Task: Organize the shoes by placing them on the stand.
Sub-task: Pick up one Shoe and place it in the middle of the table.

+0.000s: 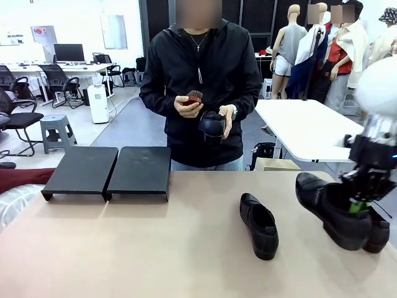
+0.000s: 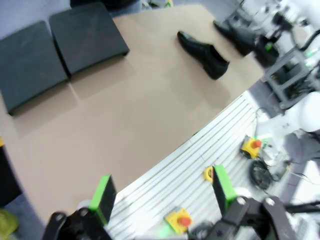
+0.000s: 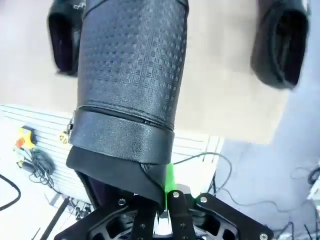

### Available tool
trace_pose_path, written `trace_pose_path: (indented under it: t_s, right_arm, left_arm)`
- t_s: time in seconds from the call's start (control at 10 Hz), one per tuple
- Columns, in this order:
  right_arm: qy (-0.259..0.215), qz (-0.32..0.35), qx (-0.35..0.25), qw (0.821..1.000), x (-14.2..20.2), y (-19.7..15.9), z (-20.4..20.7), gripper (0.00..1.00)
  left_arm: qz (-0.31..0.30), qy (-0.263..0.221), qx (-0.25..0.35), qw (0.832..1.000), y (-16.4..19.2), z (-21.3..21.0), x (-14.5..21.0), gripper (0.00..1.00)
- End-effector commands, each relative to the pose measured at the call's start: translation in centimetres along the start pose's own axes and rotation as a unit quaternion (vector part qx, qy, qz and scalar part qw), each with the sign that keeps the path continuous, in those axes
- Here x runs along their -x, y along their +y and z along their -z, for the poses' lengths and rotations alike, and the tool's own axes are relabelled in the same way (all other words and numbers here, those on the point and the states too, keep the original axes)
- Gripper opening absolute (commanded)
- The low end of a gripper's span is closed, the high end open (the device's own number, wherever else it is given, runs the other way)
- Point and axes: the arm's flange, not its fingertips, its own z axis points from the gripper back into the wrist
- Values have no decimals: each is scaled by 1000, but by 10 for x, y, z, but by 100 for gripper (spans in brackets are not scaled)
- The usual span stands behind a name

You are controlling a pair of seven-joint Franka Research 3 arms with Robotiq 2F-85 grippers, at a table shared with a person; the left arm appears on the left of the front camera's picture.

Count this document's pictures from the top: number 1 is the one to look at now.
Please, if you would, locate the mannequin in white navy garment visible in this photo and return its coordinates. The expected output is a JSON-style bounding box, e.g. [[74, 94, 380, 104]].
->
[[285, 2, 329, 101]]

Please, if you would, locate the person's right forearm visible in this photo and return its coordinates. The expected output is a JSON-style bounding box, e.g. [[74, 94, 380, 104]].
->
[[138, 83, 179, 120]]

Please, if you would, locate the person's left hand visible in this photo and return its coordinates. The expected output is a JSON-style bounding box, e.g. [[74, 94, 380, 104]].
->
[[218, 104, 236, 139]]

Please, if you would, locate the silver cross necklace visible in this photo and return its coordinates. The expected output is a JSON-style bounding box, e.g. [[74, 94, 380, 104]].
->
[[189, 29, 209, 52]]

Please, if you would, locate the thin black cable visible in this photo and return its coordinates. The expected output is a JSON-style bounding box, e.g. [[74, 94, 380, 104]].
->
[[370, 200, 392, 220]]

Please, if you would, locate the black leather dress shoe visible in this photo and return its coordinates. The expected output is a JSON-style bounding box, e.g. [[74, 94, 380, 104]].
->
[[362, 208, 391, 254], [295, 172, 373, 251], [239, 192, 280, 261], [197, 110, 226, 145]]

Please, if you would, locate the person's left forearm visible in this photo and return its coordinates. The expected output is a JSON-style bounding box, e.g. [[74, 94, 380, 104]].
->
[[231, 83, 263, 120]]

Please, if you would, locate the mannequin with bucket hat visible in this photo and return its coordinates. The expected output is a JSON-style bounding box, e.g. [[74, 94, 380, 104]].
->
[[367, 7, 397, 68]]

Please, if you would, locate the black metal shoe stand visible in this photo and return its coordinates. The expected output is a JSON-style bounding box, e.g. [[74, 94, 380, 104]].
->
[[41, 146, 120, 202], [105, 146, 172, 202]]

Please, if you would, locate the white air purifier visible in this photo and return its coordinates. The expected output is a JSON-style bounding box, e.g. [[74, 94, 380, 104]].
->
[[87, 84, 110, 124]]

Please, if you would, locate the grey wall panel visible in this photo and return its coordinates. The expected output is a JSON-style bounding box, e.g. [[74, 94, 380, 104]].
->
[[100, 14, 128, 50]]

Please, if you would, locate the person's right hand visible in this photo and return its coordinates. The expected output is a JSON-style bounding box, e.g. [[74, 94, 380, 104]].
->
[[174, 94, 205, 120]]

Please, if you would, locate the black computer monitor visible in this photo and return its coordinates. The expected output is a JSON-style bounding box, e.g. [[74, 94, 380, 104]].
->
[[53, 43, 86, 63]]

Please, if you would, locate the mannequin in red top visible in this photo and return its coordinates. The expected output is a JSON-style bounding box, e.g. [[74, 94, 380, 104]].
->
[[324, 0, 370, 108]]

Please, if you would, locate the white plastic sheet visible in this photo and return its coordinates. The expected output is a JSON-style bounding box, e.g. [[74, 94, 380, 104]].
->
[[0, 183, 47, 233]]

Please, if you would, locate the white plastic crate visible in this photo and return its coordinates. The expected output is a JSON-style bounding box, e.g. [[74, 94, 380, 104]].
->
[[262, 78, 274, 100]]

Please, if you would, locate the mannequin in grey tank top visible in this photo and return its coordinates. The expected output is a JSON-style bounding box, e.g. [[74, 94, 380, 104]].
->
[[269, 3, 308, 100]]

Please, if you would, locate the white folding table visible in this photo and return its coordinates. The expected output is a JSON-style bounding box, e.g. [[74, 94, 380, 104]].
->
[[254, 98, 365, 163]]

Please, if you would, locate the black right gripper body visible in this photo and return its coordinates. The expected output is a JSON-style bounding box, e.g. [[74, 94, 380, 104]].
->
[[344, 133, 397, 175]]

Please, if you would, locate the person in black jacket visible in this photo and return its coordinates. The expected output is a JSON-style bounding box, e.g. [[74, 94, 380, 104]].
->
[[138, 0, 263, 171]]

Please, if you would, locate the white office desk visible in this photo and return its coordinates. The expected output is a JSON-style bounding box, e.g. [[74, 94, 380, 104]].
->
[[0, 63, 117, 103]]

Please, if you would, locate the dark red cloth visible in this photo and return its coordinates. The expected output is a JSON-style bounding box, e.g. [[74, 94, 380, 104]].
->
[[0, 167, 56, 195]]

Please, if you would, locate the red-brown shoe brush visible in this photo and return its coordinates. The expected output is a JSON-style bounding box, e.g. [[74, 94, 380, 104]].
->
[[182, 89, 205, 108]]

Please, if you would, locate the grey board with red sign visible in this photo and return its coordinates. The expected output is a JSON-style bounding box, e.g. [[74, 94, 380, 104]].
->
[[30, 25, 58, 63]]

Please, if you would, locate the brown cardboard box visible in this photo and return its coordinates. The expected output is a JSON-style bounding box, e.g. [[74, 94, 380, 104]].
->
[[262, 157, 302, 172]]

